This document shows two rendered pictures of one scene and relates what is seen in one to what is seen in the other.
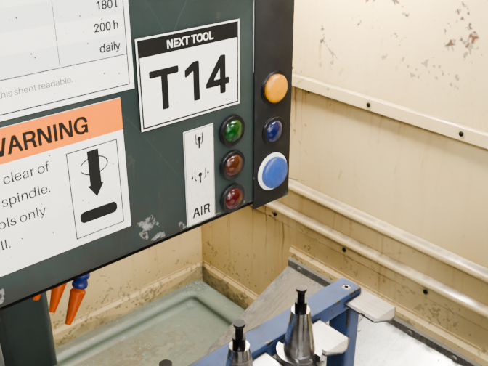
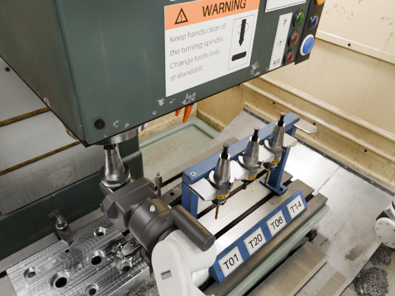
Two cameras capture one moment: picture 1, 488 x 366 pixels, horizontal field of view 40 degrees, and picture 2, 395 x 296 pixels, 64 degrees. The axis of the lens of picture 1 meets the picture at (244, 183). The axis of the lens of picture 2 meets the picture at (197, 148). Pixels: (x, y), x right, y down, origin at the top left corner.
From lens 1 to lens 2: 0.19 m
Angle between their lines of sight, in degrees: 13
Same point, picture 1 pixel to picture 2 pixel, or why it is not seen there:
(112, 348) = (156, 145)
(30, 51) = not seen: outside the picture
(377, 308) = (308, 127)
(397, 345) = (296, 148)
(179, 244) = not seen: hidden behind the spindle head
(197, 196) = (277, 54)
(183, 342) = (188, 144)
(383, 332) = not seen: hidden behind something
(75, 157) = (237, 22)
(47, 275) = (213, 88)
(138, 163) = (259, 30)
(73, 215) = (229, 56)
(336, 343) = (291, 141)
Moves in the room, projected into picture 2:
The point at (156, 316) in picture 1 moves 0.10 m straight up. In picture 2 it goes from (176, 132) to (176, 118)
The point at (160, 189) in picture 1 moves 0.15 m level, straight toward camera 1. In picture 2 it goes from (263, 47) to (302, 97)
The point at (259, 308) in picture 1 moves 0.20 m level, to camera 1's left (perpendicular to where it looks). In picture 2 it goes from (229, 129) to (192, 128)
